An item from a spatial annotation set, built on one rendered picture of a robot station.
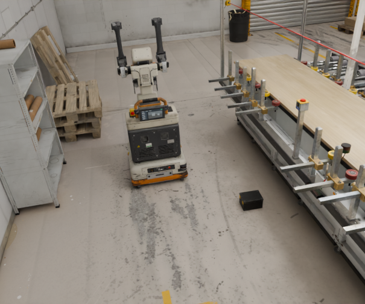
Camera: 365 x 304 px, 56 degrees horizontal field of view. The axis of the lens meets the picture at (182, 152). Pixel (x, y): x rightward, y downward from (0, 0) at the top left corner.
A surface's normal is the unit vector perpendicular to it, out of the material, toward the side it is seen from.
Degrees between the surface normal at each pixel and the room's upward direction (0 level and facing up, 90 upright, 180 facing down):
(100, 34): 90
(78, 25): 90
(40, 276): 0
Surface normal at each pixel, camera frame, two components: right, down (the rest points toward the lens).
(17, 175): 0.20, 0.51
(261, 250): -0.07, -0.84
